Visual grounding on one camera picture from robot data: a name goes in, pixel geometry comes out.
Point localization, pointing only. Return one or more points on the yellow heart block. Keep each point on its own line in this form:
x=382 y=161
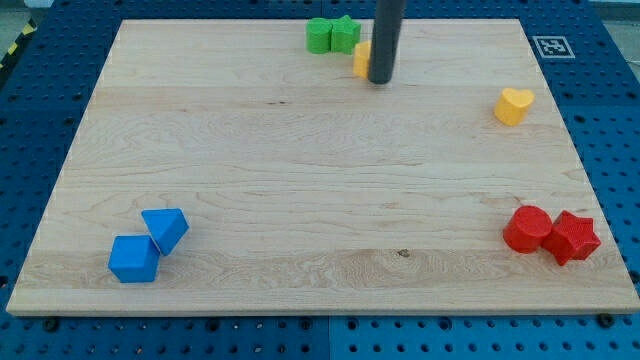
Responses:
x=513 y=105

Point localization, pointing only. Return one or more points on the light wooden board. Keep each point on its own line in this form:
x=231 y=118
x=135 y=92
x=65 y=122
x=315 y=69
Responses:
x=310 y=191

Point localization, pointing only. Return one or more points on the yellow block behind rod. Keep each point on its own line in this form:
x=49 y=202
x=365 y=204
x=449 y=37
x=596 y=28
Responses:
x=361 y=59

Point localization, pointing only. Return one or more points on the green cylinder block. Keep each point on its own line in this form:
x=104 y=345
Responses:
x=318 y=35

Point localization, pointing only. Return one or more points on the green star block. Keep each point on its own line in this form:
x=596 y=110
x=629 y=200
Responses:
x=345 y=34

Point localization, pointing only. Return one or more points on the blue triangle block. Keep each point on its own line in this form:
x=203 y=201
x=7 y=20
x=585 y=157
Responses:
x=166 y=226

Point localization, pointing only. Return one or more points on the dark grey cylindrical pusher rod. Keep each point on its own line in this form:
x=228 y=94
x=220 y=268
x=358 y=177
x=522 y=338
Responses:
x=389 y=15

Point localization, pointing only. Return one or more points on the blue cube block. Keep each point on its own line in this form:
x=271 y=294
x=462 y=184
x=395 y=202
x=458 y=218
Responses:
x=134 y=259

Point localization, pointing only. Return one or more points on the red cylinder block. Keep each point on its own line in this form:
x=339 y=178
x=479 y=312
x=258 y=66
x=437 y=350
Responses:
x=528 y=227

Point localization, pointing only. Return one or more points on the red star block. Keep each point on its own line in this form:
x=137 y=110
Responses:
x=571 y=238

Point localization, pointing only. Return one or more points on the white fiducial marker tag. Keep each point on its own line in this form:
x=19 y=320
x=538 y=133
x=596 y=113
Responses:
x=553 y=47

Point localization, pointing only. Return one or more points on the yellow black hazard tape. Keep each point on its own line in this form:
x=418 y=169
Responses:
x=17 y=48

